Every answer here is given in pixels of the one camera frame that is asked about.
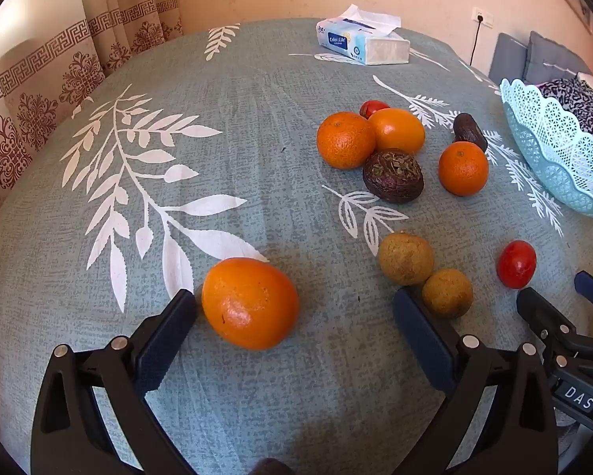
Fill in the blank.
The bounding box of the blue white tissue pack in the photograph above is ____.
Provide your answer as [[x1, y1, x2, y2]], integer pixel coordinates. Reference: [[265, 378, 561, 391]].
[[316, 4, 410, 66]]

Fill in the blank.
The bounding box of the small orange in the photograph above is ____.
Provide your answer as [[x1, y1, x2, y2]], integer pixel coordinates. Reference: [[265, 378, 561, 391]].
[[438, 141, 489, 197]]

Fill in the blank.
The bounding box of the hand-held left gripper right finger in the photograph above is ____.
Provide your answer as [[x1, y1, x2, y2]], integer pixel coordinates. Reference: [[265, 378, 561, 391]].
[[393, 287, 559, 475]]

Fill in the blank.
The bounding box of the dark wrinkled passion fruit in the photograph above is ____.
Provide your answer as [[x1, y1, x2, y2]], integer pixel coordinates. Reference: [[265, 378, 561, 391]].
[[362, 148, 424, 204]]

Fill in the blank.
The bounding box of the dark brown avocado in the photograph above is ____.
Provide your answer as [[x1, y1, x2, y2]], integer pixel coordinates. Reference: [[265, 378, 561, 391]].
[[453, 113, 488, 153]]

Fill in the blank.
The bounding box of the red tomato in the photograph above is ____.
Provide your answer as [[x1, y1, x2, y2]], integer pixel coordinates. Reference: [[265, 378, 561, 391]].
[[496, 240, 537, 290], [360, 100, 391, 120]]

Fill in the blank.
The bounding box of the smooth yellow-orange orange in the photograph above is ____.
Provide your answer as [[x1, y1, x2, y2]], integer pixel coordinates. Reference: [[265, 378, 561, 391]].
[[368, 108, 426, 156]]

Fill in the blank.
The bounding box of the grey sofa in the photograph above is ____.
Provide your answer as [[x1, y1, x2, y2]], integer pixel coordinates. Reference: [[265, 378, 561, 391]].
[[489, 32, 529, 82]]

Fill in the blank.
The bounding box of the black power cable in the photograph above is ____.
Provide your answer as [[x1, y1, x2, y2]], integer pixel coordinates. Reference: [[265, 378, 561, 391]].
[[469, 20, 481, 67]]

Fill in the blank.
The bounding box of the beige patterned curtain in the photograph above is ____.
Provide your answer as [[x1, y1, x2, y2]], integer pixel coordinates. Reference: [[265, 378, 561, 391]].
[[0, 0, 184, 238]]

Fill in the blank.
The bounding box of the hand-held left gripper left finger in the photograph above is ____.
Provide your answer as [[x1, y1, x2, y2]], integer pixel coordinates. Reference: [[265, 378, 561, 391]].
[[30, 288, 198, 475]]

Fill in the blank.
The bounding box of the leopard print cloth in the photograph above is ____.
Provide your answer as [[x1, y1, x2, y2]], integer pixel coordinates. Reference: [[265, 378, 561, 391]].
[[538, 76, 593, 159]]

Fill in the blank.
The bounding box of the light blue plastic basket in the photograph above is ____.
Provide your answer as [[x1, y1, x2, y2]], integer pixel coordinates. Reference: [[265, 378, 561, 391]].
[[499, 78, 593, 219]]

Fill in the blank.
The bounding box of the grey cushion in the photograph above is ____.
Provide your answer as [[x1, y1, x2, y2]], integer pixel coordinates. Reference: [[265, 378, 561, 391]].
[[526, 30, 593, 76]]

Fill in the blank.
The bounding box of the large orange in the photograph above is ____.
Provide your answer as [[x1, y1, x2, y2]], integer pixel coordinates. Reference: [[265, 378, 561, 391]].
[[201, 257, 300, 351]]

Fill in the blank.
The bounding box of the rough peel orange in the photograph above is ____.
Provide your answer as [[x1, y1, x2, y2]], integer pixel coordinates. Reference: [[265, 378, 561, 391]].
[[316, 111, 377, 169]]

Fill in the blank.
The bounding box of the round brown-green fruit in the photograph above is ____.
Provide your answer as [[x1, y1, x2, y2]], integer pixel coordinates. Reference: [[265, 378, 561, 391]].
[[421, 268, 474, 319], [378, 232, 435, 286]]

